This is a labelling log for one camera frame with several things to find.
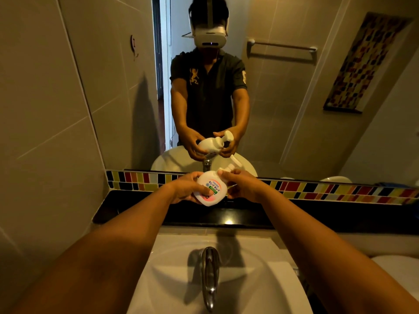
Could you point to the large wall mirror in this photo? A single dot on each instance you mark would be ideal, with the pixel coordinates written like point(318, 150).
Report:
point(294, 111)

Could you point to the chrome faucet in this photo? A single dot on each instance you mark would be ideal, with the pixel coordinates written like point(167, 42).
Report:
point(210, 277)

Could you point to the person's right hand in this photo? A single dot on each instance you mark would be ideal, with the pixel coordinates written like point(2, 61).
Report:
point(248, 188)

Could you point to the person's left hand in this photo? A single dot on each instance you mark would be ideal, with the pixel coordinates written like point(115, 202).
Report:
point(181, 189)

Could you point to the person's left forearm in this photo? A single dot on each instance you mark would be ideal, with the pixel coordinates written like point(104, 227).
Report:
point(108, 255)

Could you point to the black stone ledge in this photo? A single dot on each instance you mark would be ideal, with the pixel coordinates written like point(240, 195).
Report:
point(294, 215)

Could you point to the person's right forearm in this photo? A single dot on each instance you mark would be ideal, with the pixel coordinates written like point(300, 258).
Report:
point(324, 255)

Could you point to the person's right fingers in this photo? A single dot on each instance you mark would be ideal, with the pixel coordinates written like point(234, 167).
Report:
point(229, 174)

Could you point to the white ceramic washbasin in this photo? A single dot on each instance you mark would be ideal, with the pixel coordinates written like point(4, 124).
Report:
point(262, 284)

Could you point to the person's left thumb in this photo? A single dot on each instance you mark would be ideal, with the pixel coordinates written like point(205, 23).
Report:
point(202, 192)

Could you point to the white pump soap bottle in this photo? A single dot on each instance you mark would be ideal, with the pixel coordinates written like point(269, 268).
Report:
point(212, 189)

